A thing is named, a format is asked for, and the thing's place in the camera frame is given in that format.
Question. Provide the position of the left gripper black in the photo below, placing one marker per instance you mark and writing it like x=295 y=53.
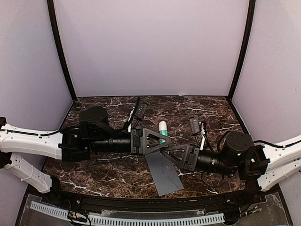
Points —
x=142 y=141

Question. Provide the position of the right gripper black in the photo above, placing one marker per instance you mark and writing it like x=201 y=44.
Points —
x=185 y=163

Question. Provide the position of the grey envelope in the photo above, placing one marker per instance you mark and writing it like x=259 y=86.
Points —
x=164 y=175

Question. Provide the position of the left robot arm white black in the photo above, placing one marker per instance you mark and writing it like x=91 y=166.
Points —
x=93 y=134

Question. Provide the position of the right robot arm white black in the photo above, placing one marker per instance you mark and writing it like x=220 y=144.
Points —
x=259 y=163

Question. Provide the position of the small electronics board with leds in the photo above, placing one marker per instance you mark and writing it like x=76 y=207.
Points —
x=73 y=216

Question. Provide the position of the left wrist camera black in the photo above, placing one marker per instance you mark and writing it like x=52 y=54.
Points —
x=137 y=114

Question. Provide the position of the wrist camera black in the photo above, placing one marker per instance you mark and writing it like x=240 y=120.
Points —
x=137 y=114
x=198 y=131

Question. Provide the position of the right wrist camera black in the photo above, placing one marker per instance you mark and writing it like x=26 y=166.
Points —
x=198 y=131

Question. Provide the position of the black front table rail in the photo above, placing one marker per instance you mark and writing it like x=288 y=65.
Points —
x=140 y=194

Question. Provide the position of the white slotted cable duct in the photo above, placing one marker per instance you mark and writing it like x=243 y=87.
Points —
x=122 y=218

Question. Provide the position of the black left frame post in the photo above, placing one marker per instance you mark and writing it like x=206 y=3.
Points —
x=59 y=49

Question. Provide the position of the black frame post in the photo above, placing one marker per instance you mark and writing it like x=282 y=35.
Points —
x=59 y=49
x=243 y=49

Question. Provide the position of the black right frame post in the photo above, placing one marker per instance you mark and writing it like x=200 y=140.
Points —
x=243 y=49

